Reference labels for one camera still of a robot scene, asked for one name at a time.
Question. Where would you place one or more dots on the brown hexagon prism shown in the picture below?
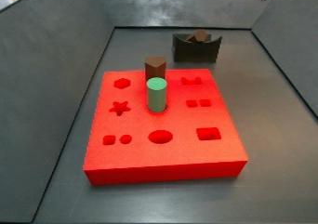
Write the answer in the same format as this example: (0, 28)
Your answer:
(197, 37)

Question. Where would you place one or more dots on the black curved cradle stand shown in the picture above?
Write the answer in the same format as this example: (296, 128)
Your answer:
(195, 52)

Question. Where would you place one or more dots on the brown rounded prism peg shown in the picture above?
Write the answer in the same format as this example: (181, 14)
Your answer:
(155, 67)

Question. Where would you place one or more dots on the green cylinder peg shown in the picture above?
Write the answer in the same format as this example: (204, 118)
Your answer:
(156, 93)

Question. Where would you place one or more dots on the red shape sorter block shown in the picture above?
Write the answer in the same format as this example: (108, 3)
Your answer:
(188, 142)

